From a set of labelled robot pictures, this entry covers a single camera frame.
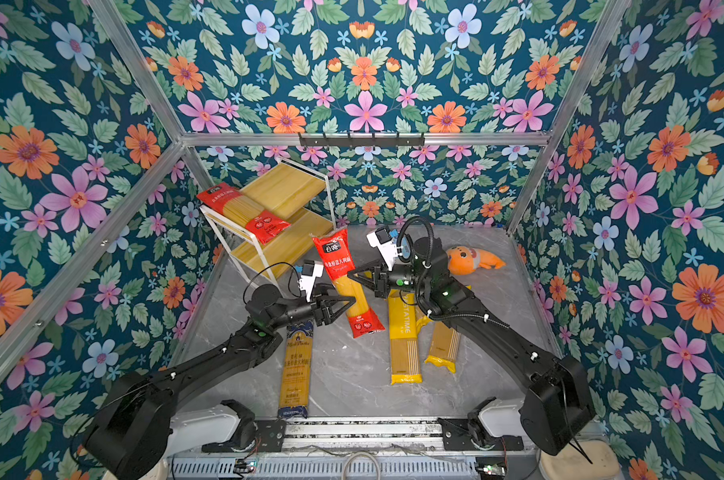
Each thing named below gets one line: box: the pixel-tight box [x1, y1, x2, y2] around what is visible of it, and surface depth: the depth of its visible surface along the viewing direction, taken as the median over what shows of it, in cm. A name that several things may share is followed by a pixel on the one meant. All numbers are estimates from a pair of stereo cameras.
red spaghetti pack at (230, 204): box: [196, 182, 291, 245], surface depth 77 cm
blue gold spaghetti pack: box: [278, 321, 314, 419], surface depth 84 cm
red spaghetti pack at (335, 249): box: [312, 228, 386, 339], surface depth 68 cm
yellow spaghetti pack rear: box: [416, 315, 434, 337], surface depth 94 cm
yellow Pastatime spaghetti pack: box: [388, 289, 423, 385], surface depth 88 cm
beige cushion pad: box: [540, 440, 621, 480], surface depth 68 cm
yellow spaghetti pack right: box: [424, 321, 459, 374], surface depth 88 cm
